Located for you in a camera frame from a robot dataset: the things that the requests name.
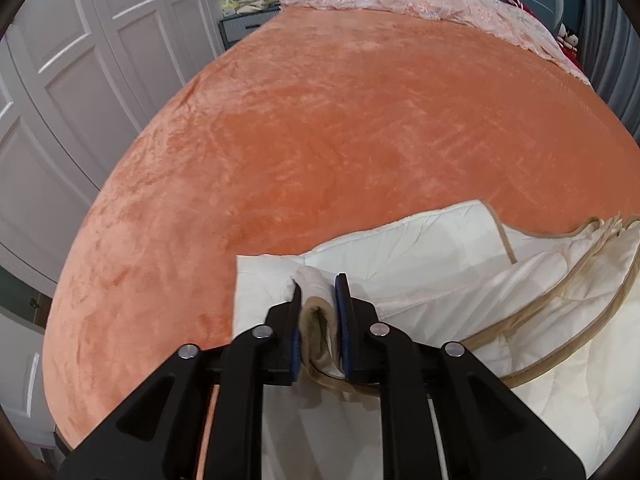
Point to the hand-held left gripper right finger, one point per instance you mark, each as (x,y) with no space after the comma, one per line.
(345,320)

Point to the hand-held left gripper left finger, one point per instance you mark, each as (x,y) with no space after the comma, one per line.
(285,330)

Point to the white quilted jacket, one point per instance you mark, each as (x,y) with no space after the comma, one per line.
(450,270)

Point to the orange fleece blanket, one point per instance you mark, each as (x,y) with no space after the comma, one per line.
(300,135)

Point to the white panelled door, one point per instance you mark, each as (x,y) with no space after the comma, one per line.
(25,385)

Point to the blue-grey nightstand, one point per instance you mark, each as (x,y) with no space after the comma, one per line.
(240,27)

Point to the white panelled wardrobe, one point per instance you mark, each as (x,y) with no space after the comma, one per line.
(100,85)

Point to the beige folded cloths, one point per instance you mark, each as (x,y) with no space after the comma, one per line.
(252,2)

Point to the red plush dolls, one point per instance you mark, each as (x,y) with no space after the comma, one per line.
(569,42)

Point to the grey curtain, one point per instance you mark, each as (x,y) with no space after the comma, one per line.
(610,35)

